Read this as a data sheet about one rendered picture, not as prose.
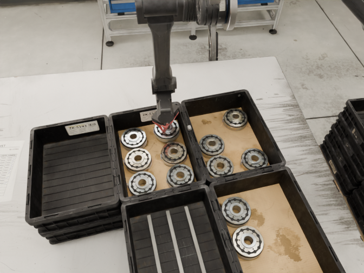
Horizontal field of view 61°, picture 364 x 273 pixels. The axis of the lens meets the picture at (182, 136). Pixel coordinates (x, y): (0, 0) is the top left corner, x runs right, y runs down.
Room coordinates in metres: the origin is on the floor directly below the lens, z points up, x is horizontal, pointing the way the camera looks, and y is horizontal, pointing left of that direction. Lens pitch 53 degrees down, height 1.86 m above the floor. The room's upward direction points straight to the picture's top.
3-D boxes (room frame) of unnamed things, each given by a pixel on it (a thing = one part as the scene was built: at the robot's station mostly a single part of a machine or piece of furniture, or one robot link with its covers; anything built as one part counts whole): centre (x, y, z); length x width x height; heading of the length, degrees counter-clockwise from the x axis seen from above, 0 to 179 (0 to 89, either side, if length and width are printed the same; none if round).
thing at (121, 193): (0.66, 0.11, 0.92); 0.40 x 0.30 x 0.02; 14
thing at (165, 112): (0.74, 0.06, 1.09); 0.11 x 0.09 x 0.12; 7
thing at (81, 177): (0.59, 0.40, 0.87); 0.40 x 0.30 x 0.11; 14
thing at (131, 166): (0.65, 0.17, 0.86); 0.10 x 0.10 x 0.01
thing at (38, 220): (0.59, 0.40, 0.92); 0.40 x 0.30 x 0.02; 14
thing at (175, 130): (0.79, 0.06, 0.88); 0.10 x 0.10 x 0.01
